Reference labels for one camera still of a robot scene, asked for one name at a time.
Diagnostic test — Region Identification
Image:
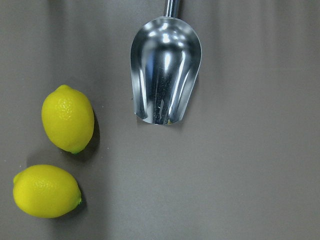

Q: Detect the steel ice scoop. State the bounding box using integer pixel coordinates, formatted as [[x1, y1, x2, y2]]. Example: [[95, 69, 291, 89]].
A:
[[130, 0, 202, 125]]

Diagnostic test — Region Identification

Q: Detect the yellow lemon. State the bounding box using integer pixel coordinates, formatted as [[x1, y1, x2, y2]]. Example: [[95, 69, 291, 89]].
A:
[[12, 164, 82, 219], [41, 84, 95, 154]]

